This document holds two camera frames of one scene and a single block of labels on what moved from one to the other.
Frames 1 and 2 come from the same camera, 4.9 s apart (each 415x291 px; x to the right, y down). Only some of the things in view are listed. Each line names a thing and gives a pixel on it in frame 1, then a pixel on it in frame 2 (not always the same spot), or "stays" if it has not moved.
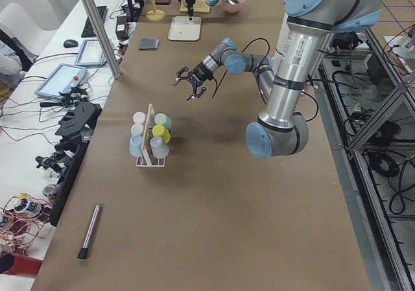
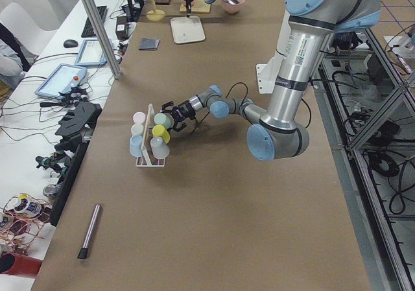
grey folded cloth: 146,44 stays
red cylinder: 13,263 stays
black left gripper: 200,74 -> 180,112
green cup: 162,119 stays
